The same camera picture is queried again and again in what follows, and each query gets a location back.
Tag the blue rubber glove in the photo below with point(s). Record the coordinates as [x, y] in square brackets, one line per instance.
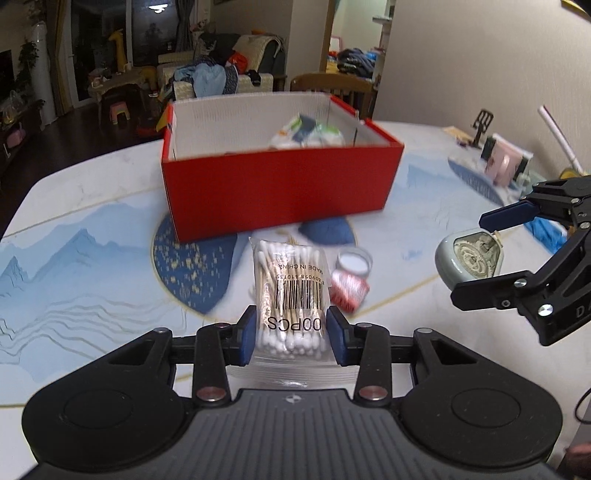
[550, 234]

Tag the white tissue pack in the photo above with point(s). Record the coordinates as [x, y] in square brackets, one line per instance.
[306, 132]

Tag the sofa with clothes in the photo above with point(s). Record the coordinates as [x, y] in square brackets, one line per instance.
[224, 64]

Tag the small red white tube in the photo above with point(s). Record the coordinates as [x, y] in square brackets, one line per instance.
[347, 291]

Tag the white rolled stick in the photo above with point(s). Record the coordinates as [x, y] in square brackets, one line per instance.
[561, 139]

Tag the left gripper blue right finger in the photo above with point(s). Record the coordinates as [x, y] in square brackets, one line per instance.
[338, 328]

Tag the yellow lidded container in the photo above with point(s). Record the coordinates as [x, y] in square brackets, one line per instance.
[569, 173]

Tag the small round tin lid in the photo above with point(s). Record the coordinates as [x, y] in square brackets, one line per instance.
[355, 260]

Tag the cotton swab bag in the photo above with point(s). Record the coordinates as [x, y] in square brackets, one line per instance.
[291, 289]

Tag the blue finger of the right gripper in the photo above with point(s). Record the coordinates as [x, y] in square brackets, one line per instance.
[509, 216]
[499, 292]

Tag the wooden dining chair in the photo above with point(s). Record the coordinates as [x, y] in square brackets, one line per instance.
[357, 92]

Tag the pale green mug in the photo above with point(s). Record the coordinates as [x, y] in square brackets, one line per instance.
[525, 183]

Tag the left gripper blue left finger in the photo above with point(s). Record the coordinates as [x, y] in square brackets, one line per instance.
[247, 335]

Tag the red cardboard box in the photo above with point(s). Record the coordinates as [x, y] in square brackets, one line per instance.
[222, 175]

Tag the pink plastic stool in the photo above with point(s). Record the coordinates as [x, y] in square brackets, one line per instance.
[118, 109]

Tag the pale green tape measure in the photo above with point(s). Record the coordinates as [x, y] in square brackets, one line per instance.
[468, 256]

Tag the pink mug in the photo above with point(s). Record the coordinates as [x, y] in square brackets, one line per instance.
[503, 160]

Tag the black phone stand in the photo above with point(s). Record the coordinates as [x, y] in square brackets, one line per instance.
[481, 124]

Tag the person's right hand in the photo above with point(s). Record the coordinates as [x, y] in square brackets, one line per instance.
[578, 460]

